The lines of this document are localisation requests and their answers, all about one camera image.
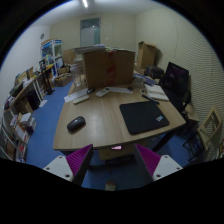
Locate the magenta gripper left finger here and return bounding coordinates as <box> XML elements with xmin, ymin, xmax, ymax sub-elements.
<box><xmin>44</xmin><ymin>144</ymin><xmax>93</xmax><ymax>186</ymax></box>

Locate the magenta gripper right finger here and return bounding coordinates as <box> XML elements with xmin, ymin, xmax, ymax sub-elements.
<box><xmin>134</xmin><ymin>144</ymin><xmax>182</xmax><ymax>181</ymax></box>

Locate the black computer mouse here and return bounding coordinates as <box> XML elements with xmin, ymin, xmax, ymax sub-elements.
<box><xmin>67</xmin><ymin>116</ymin><xmax>85</xmax><ymax>132</ymax></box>

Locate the black mouse pad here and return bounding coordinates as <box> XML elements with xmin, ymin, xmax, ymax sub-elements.
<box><xmin>119</xmin><ymin>101</ymin><xmax>170</xmax><ymax>135</ymax></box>

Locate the black pen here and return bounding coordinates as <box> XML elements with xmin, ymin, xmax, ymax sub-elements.
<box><xmin>142</xmin><ymin>94</ymin><xmax>160</xmax><ymax>105</ymax></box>

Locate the wooden folding chair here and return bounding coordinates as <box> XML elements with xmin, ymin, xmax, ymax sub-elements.
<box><xmin>182</xmin><ymin>105</ymin><xmax>224</xmax><ymax>161</ymax></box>

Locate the white rectangular device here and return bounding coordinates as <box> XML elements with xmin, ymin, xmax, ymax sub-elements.
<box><xmin>73</xmin><ymin>95</ymin><xmax>90</xmax><ymax>105</ymax></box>

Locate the long bookshelf with books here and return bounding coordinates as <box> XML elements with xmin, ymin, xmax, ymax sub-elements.
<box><xmin>0</xmin><ymin>65</ymin><xmax>53</xmax><ymax>163</ymax></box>

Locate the white remote control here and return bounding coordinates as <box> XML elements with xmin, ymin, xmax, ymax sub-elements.
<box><xmin>96</xmin><ymin>87</ymin><xmax>111</xmax><ymax>98</ymax></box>

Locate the cardboard box on floor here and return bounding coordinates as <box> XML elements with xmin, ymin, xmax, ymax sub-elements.
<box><xmin>54</xmin><ymin>73</ymin><xmax>72</xmax><ymax>87</ymax></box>

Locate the large brown cardboard box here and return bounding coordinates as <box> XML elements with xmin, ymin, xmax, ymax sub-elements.
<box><xmin>83</xmin><ymin>50</ymin><xmax>135</xmax><ymax>88</ymax></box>

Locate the white blue display cabinet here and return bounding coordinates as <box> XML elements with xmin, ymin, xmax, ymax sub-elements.
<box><xmin>41</xmin><ymin>39</ymin><xmax>63</xmax><ymax>76</ymax></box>

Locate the door with window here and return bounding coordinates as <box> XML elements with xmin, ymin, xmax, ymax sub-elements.
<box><xmin>80</xmin><ymin>18</ymin><xmax>100</xmax><ymax>47</ymax></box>

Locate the ceiling light strip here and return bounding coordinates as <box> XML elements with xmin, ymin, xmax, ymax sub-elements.
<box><xmin>82</xmin><ymin>0</ymin><xmax>88</xmax><ymax>8</ymax></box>

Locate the cardboard box by wall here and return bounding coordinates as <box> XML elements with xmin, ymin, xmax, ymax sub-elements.
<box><xmin>137</xmin><ymin>41</ymin><xmax>157</xmax><ymax>69</ymax></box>

